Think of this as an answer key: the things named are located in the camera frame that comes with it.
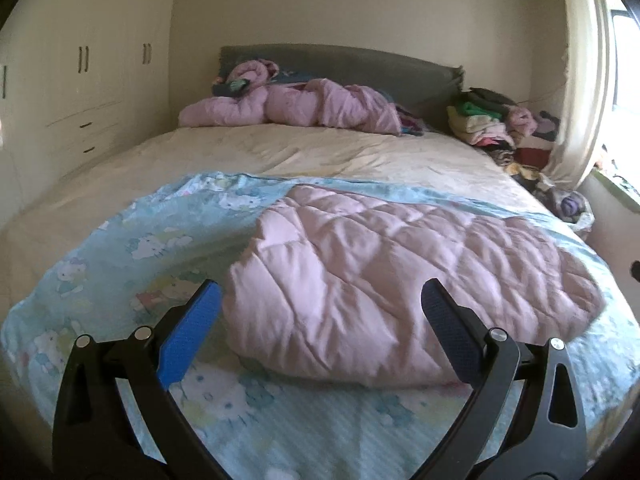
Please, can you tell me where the pink quilted blanket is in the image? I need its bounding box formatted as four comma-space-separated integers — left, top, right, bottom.
222, 185, 605, 388

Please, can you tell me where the pile of mixed clothes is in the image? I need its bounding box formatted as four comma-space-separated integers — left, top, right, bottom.
447, 88, 594, 240

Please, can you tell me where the blue Hello Kitty sheet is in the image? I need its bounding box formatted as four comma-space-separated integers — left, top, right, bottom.
1, 172, 639, 479

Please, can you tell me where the beige mattress cover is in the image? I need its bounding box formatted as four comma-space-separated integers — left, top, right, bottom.
1, 125, 544, 313

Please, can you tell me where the grey upholstered headboard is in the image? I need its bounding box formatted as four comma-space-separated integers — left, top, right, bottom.
218, 44, 464, 133

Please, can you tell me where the dark patterned pillow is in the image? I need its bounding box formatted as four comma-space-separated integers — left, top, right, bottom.
212, 76, 312, 98

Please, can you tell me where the crumpled pink comforter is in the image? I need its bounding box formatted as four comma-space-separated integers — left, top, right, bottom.
178, 58, 401, 136

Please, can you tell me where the cream curtain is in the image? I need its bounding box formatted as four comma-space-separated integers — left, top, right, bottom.
546, 0, 615, 190

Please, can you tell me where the cream built-in wardrobe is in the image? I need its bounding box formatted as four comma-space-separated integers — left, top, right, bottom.
1, 0, 174, 223

